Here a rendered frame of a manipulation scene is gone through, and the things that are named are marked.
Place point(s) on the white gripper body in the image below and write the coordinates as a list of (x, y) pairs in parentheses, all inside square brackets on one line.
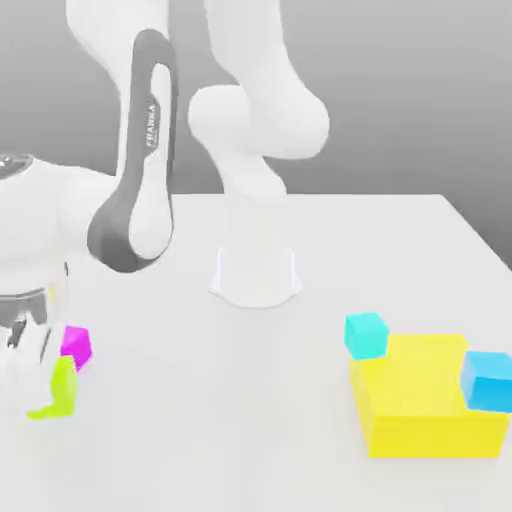
[(24, 384)]

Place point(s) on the small lime green cube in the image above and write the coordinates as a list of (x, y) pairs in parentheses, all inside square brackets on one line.
[(64, 392)]

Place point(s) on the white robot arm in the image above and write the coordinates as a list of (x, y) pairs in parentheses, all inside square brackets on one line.
[(248, 132)]

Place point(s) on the small magenta cube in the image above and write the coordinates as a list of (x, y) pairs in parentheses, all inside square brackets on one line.
[(76, 342)]

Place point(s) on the small cyan cube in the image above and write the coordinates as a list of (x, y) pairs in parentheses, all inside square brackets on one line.
[(366, 336)]

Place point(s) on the small blue cube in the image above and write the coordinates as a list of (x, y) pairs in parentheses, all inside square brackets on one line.
[(490, 386)]

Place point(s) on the large yellow box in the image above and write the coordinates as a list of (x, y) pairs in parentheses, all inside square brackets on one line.
[(420, 400)]

